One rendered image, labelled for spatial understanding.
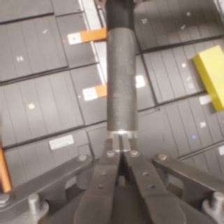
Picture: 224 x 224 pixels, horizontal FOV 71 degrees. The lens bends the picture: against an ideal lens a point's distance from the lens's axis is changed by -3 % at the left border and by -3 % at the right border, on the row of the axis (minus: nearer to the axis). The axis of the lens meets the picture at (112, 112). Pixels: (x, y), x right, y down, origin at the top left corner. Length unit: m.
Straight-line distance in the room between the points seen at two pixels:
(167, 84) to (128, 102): 0.23
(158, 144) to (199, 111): 0.15
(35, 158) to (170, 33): 0.46
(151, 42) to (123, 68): 0.24
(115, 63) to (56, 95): 0.19
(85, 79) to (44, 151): 0.19
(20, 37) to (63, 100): 0.18
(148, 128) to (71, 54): 0.26
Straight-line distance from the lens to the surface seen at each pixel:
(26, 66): 0.43
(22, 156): 0.41
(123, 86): 0.23
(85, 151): 0.36
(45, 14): 0.48
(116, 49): 0.25
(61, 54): 0.42
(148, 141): 0.40
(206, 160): 0.49
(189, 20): 0.56
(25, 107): 0.41
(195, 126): 0.47
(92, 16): 0.50
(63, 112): 0.38
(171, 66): 0.47
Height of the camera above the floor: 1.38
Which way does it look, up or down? 79 degrees down
